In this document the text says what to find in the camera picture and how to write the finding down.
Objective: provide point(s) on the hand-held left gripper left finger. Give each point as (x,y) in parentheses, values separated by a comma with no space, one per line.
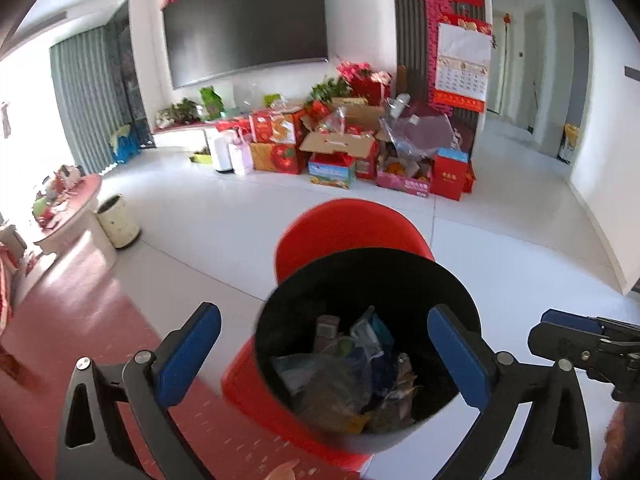
(187,355)

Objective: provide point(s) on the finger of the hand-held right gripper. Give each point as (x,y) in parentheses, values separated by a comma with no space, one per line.
(570,319)
(560,341)

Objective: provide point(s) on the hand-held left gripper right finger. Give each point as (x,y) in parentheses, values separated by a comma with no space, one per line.
(457,355)

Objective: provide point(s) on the dark green snack packet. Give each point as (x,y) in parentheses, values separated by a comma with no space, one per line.
(395,405)

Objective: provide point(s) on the orange snack wrapper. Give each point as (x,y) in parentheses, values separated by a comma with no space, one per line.
(360,422)

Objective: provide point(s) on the grey cardboard box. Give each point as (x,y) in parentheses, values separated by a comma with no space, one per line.
(327,332)

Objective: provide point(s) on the black trash bin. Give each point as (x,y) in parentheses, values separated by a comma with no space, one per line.
(300,285)

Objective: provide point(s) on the clear plastic bag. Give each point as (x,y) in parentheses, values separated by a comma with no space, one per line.
(320,385)

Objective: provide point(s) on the beige round trash can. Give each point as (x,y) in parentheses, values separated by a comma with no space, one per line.
(119,222)

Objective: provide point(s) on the person's right hand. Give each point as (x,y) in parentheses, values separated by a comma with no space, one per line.
(622,440)

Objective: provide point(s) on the pale plastic wrapper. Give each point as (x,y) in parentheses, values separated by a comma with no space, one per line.
(282,472)

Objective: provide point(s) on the red plastic chair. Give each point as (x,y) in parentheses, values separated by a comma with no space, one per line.
(350,225)

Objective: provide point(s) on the white yellow sack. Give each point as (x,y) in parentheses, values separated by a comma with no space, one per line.
(569,145)

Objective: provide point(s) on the pink fruit carton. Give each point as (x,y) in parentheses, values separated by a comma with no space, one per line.
(405,185)

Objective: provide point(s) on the red covered sofa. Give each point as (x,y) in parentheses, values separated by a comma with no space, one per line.
(7,305)

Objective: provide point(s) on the round red coffee table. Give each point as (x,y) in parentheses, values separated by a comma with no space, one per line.
(75,200)

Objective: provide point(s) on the yellow green fruit tray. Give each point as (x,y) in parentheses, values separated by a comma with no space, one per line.
(200,157)

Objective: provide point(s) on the white pink gift bag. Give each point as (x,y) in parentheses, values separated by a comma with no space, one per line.
(241,157)

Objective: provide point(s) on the white cylindrical appliance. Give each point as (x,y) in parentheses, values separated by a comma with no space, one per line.
(220,152)

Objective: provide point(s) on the green snack pack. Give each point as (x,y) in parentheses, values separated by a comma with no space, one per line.
(40,206)

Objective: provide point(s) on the blue plastic basket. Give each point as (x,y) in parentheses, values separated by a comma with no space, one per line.
(126,152)

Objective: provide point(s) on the red white gift box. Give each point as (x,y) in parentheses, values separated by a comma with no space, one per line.
(66,176)

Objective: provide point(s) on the red tomato print carton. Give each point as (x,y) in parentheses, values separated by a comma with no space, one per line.
(277,157)

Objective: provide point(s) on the colourful fruit carton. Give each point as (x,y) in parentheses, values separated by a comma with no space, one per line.
(330,172)

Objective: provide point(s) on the clear plastic wrap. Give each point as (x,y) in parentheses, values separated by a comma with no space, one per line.
(420,135)

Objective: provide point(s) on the white red television console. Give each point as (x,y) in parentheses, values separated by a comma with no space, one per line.
(175,127)

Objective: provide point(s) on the yellow green bag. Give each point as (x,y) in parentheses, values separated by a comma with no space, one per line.
(120,134)

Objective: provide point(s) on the grey interior door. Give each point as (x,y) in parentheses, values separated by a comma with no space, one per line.
(580,85)

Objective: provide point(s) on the red orange print carton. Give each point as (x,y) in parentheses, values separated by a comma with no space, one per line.
(275,127)

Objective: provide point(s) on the small potted plant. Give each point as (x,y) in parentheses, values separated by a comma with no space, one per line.
(184,110)

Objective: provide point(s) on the green packaging bag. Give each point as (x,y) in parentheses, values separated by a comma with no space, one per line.
(211,102)

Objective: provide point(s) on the green white box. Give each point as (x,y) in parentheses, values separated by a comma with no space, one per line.
(273,100)

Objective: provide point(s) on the grey green curtain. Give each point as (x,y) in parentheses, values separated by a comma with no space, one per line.
(85,100)

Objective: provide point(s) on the red flower gift box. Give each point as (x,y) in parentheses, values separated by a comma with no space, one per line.
(372,92)

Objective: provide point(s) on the dark glass cabinet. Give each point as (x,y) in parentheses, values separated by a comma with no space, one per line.
(130,70)

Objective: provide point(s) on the leafy green potted plant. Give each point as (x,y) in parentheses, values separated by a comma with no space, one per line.
(330,91)

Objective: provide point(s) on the red papercut garland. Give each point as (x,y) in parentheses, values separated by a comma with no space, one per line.
(431,60)

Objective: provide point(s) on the hanging dark garment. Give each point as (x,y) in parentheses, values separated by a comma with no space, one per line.
(5,120)

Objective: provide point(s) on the red flower bouquet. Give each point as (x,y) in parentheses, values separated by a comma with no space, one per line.
(357,71)

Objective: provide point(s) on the large black television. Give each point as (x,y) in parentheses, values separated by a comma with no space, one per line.
(245,25)

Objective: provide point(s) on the red wall calendar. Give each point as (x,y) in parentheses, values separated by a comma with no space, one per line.
(462,45)

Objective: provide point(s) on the dark slatted wall panel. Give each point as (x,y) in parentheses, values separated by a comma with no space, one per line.
(410,35)

